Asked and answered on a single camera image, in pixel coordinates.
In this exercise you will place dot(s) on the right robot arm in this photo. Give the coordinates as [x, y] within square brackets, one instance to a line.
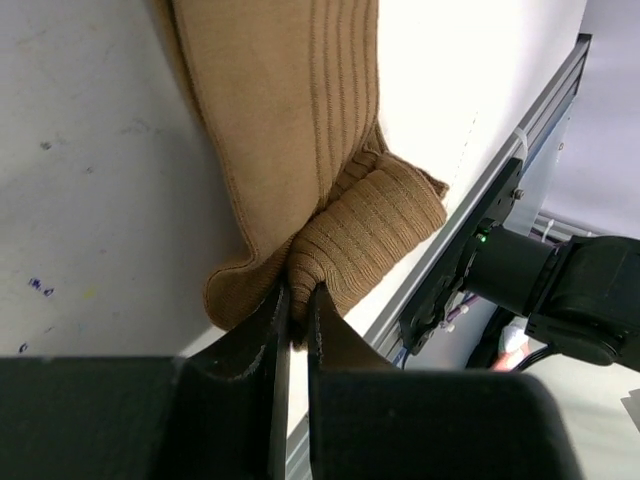
[580, 298]

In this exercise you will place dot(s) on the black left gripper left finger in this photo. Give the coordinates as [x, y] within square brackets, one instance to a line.
[219, 414]

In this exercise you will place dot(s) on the aluminium frame rail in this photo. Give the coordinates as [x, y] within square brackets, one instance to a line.
[425, 316]

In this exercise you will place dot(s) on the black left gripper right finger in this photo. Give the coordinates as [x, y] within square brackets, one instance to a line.
[371, 420]

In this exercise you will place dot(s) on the tan ribbed sock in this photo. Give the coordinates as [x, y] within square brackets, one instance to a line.
[288, 93]

